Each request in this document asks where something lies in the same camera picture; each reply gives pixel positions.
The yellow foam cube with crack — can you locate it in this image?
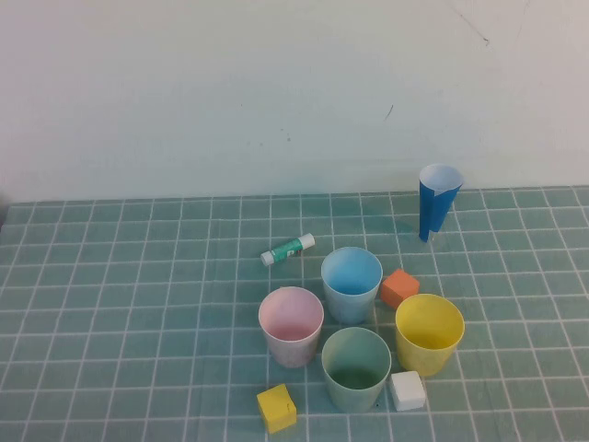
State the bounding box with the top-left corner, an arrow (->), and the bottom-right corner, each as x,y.
256,384 -> 298,435

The pink plastic cup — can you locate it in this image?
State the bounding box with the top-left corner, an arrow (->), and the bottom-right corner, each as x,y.
258,286 -> 325,369

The white foam cube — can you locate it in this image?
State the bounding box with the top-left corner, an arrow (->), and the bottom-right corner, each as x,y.
389,370 -> 426,413

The green checked tablecloth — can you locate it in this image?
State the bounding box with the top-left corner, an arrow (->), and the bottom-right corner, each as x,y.
0,185 -> 589,442

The green plastic cup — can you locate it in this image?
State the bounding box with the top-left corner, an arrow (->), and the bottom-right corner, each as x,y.
320,327 -> 393,413

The light blue plastic cup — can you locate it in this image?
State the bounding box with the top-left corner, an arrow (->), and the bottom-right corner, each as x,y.
320,247 -> 384,325

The blue paper cone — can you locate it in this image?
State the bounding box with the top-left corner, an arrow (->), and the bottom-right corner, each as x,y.
418,163 -> 465,241

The yellow plastic cup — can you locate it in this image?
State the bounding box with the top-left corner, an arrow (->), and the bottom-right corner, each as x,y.
394,293 -> 466,378

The green white glue stick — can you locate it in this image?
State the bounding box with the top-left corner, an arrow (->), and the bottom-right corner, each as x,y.
260,232 -> 317,267

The orange foam cube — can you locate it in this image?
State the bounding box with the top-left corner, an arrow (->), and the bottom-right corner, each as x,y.
379,269 -> 421,309

